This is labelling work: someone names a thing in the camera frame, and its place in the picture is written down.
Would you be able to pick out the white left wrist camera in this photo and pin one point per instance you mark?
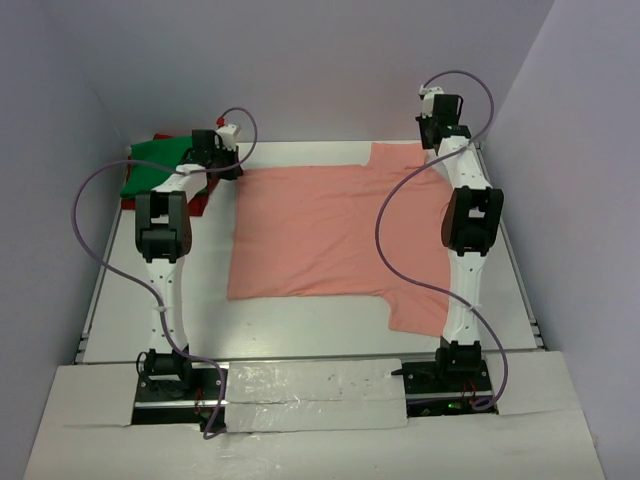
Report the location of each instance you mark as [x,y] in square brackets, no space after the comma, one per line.
[226,134]

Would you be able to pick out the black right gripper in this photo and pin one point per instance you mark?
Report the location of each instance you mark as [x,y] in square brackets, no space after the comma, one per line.
[422,122]

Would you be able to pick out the silver tape patch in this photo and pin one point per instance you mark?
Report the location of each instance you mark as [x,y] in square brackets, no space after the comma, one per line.
[275,397]

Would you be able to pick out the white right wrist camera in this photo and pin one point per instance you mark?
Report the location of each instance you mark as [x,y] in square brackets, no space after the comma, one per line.
[427,96]

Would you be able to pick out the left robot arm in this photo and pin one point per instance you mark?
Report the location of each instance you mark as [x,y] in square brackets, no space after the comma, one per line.
[163,237]

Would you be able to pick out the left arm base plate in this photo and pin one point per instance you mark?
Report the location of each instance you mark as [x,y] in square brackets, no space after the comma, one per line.
[168,401]

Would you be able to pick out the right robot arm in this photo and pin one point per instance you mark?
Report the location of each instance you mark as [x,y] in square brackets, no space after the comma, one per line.
[469,230]

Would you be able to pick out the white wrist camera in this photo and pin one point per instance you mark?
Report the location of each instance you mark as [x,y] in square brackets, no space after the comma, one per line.
[427,96]
[226,134]

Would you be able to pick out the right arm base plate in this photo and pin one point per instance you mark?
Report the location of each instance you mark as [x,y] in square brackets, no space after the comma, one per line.
[429,393]

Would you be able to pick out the pink t shirt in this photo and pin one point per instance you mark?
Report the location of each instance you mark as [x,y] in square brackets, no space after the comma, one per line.
[364,230]

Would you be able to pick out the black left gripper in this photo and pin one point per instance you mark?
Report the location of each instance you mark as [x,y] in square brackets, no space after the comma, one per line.
[232,155]

